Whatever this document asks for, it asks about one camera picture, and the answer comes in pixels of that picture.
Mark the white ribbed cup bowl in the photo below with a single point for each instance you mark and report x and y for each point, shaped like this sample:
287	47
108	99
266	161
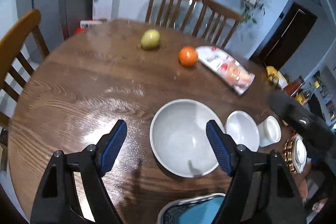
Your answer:
270	132

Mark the person's right hand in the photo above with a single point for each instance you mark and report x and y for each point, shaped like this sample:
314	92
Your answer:
303	190

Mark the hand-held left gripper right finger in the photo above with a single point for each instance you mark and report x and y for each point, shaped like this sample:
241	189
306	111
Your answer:
219	148

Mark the medium white bowl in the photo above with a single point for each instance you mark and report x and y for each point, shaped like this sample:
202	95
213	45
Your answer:
241	129

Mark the white square dish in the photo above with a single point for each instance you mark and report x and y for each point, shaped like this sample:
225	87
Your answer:
300	155

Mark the white snack packet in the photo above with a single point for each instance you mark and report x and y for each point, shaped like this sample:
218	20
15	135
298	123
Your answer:
225	69

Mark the green pear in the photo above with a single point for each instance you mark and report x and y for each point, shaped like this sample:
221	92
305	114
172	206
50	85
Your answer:
150	39

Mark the large patterned square plate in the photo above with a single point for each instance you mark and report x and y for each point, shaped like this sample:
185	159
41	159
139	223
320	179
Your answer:
164	211

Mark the dark wooden door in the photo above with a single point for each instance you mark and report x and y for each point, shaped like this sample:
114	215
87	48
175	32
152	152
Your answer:
288	35

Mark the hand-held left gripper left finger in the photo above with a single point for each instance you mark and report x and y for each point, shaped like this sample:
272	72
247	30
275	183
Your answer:
114	145

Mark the white and red box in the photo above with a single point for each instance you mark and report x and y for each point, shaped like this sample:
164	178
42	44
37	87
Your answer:
92	23

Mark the wide beige bowl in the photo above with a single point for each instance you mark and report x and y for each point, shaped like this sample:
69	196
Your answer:
181	134

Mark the yellow capped vinegar bottle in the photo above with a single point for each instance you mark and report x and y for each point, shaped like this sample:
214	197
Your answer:
305	95

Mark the yellow snack packet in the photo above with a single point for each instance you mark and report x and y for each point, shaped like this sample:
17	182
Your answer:
274	77

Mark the orange tangerine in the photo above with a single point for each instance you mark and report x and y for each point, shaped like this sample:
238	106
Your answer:
188	56

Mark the trailing shelf vine plant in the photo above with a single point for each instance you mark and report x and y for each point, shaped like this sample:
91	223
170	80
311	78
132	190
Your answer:
253	14

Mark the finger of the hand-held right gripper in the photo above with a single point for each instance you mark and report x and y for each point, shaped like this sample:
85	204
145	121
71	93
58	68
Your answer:
294	113

